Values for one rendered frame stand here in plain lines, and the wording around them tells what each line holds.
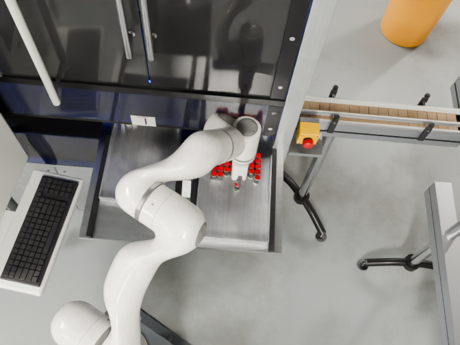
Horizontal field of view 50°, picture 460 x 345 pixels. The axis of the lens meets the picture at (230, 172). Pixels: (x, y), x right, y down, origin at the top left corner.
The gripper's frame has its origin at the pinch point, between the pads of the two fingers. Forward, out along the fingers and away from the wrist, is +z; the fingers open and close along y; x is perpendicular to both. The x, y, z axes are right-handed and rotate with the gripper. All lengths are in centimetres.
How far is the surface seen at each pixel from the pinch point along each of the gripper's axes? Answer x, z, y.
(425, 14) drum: 109, 68, -153
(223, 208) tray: -4.3, 11.6, 8.0
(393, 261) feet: 85, 88, -2
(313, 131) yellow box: 25.3, -3.3, -18.3
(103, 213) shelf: -46.3, 11.8, 13.6
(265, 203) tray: 10.6, 11.6, 4.8
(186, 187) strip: -18.0, 8.1, 2.5
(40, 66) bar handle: -59, -38, -10
